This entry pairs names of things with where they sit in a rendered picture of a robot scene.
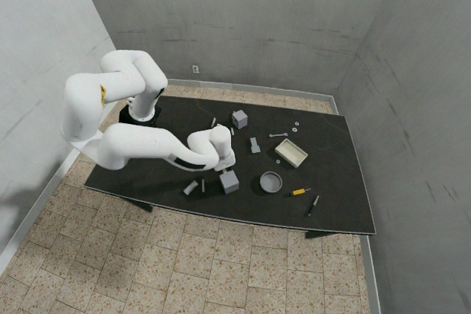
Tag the grey round dish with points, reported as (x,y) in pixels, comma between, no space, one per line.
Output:
(271,182)

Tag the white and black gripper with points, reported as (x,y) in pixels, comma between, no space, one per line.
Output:
(222,164)

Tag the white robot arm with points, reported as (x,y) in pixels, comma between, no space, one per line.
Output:
(127,74)

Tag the cream rectangular open tray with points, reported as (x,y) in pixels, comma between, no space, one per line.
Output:
(293,154)

